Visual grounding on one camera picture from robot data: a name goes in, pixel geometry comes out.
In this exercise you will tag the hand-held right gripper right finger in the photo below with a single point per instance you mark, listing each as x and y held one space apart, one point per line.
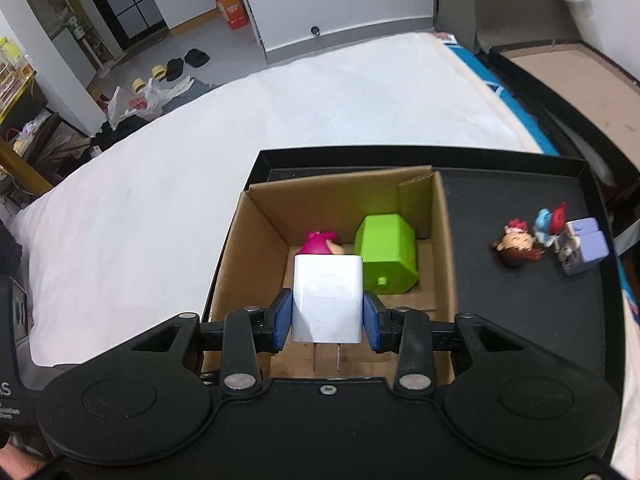
372 322

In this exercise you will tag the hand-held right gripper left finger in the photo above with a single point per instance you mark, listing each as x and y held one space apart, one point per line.
282 321

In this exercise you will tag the white charger plug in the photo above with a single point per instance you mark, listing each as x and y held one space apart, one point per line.
326 300

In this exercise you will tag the green plastic block toy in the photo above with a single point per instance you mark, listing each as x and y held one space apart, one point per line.
387 255

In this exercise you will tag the brown cardboard box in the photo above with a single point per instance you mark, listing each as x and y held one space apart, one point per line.
260 240

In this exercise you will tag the pink dinosaur toy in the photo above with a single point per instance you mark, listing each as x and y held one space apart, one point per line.
317 244

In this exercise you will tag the black shallow tray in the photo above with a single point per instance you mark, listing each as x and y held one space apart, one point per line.
500 320

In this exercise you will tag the brown-haired doll figure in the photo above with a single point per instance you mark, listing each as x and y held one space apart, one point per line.
515 245

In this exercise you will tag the blue and red figure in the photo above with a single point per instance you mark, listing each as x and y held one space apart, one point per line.
547 222

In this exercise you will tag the purple box figure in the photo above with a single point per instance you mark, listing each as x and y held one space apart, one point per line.
585 247

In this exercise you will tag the person's left hand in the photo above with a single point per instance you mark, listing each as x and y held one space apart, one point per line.
20 466

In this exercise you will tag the white plastic bag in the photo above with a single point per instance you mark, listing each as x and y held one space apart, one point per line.
145 102

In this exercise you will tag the blue mattress edge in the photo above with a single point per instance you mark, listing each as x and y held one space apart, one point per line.
505 95

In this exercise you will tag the black slipper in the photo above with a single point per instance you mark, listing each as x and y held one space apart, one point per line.
175 69
197 57

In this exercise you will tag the yellow slipper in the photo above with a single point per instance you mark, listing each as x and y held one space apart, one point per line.
159 72
138 86

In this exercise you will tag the orange cardboard box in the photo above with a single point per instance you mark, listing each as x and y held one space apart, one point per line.
232 7

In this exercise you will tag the grey flat board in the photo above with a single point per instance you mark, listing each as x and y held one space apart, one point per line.
520 0

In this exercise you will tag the black frame with brown backing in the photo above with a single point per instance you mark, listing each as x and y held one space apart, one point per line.
590 90

